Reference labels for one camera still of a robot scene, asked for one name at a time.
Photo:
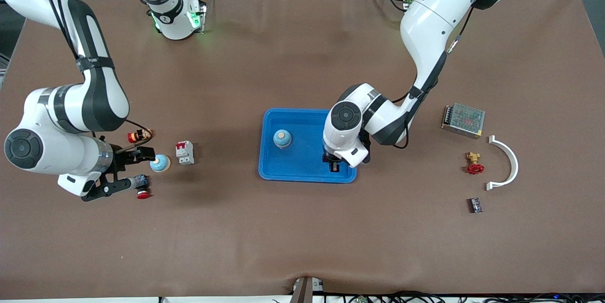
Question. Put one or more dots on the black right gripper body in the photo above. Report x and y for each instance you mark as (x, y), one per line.
(124, 160)

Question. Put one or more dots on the dark brown small block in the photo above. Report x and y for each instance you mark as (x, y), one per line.
(325, 163)

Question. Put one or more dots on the blue dome bell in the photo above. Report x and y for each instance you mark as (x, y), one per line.
(282, 138)
(161, 165)

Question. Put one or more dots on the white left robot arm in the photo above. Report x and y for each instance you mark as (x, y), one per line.
(430, 24)

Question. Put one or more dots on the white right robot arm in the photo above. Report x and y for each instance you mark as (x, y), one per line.
(94, 99)

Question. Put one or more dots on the blue plastic tray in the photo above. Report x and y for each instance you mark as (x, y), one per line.
(302, 166)

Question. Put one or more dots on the orange red push button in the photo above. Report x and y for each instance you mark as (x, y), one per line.
(140, 136)

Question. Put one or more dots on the red black emergency stop button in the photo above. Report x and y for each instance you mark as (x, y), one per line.
(143, 194)

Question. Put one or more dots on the white red circuit breaker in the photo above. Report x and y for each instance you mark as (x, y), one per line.
(185, 153)

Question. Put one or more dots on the brown table mat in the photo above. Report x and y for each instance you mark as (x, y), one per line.
(302, 227)

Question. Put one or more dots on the metal mesh power supply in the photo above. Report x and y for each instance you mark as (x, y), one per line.
(465, 120)

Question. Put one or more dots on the white curved pipe clamp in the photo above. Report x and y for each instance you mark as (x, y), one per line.
(515, 163)

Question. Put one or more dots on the grey metal bracket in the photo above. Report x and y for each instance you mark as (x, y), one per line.
(305, 291)

